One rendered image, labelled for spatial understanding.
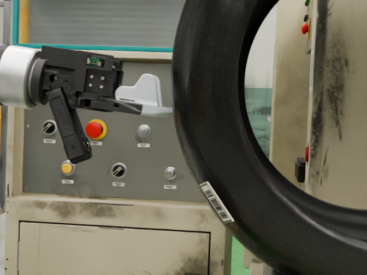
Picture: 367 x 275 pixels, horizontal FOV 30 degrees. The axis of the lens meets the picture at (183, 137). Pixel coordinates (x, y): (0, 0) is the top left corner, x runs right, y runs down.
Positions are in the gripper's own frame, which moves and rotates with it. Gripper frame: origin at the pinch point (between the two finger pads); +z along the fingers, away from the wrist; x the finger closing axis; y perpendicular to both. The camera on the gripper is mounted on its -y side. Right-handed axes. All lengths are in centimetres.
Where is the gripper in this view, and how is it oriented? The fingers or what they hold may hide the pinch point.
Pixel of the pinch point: (169, 115)
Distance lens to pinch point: 99.1
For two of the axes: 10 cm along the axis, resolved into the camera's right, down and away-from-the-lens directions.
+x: 1.2, -0.4, 9.9
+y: 1.5, -9.9, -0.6
